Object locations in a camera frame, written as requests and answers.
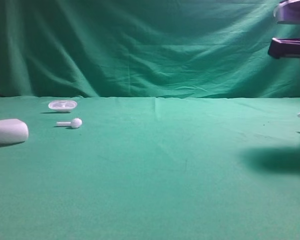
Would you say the green table cloth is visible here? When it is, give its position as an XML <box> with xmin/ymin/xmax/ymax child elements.
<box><xmin>0</xmin><ymin>96</ymin><xmax>300</xmax><ymax>240</ymax></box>

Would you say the white earbud case base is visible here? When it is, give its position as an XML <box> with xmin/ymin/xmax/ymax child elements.
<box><xmin>48</xmin><ymin>100</ymin><xmax>78</xmax><ymax>113</ymax></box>

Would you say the green cloth backdrop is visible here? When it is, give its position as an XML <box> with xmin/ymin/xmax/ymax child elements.
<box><xmin>0</xmin><ymin>0</ymin><xmax>300</xmax><ymax>99</ymax></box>

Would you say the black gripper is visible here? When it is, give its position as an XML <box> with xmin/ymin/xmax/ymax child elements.
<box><xmin>267</xmin><ymin>38</ymin><xmax>300</xmax><ymax>59</ymax></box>

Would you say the white earbud case lid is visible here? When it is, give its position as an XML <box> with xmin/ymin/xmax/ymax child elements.
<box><xmin>0</xmin><ymin>118</ymin><xmax>29</xmax><ymax>145</ymax></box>

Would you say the white stemmed earbud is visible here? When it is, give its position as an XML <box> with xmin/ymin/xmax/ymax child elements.
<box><xmin>56</xmin><ymin>118</ymin><xmax>83</xmax><ymax>129</ymax></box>

